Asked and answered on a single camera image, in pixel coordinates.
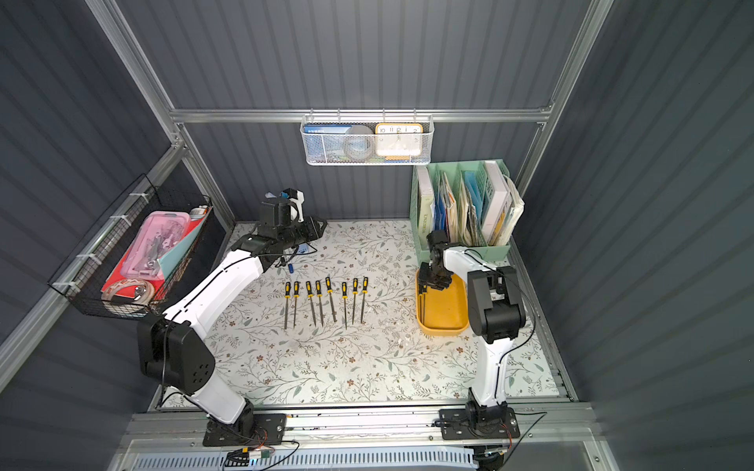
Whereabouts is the white mesh wall basket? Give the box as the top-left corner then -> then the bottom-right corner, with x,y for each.
300,114 -> 435,166

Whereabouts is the red folder in basket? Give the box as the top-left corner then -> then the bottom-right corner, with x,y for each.
101,205 -> 212,314

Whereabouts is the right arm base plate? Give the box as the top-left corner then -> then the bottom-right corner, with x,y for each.
433,404 -> 520,442

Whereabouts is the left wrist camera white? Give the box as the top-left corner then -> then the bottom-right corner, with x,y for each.
281,188 -> 304,223

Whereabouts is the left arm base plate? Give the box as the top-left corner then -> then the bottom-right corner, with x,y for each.
202,414 -> 288,447

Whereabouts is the yellow white clock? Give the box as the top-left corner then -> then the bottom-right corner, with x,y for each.
375,123 -> 424,159

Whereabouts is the black wire wall basket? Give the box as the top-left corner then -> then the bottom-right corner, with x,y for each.
49,177 -> 213,320

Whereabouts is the pink plastic tool case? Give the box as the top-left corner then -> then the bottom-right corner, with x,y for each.
120,211 -> 190,281

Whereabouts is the yellow plastic storage tray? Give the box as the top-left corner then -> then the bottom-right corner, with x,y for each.
415,275 -> 469,337

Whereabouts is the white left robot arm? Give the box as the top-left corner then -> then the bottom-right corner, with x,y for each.
137,188 -> 327,436

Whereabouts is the green file organizer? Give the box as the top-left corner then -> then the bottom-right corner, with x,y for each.
410,160 -> 510,264

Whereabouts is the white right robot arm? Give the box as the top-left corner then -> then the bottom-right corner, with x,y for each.
416,230 -> 526,427

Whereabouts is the grey tape roll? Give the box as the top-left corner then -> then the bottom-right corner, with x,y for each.
343,125 -> 375,162

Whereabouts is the white book in organizer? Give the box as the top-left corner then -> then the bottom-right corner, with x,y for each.
478,161 -> 524,246

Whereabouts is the blue box in mesh basket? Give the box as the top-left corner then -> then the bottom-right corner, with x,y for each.
302,124 -> 351,163

